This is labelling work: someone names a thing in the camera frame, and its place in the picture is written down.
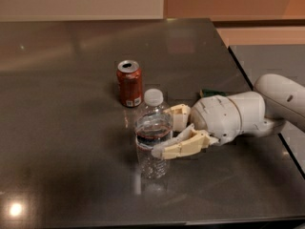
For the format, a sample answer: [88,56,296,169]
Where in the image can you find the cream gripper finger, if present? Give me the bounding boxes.
[165,104,191,132]
[151,124,219,160]

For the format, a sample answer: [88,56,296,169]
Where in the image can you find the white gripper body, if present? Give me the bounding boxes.
[190,95,242,146]

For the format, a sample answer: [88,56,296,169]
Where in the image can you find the clear plastic water bottle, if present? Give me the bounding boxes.
[134,89,173,179]

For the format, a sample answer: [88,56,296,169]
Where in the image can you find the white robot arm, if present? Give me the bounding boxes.
[152,73,305,159]

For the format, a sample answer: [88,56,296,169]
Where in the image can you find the green yellow sponge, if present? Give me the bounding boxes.
[199,89,226,98]

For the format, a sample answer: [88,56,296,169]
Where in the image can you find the orange soda can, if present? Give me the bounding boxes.
[116,60,143,108]

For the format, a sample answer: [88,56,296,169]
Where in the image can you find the grey side table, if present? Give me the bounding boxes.
[229,45,305,177]

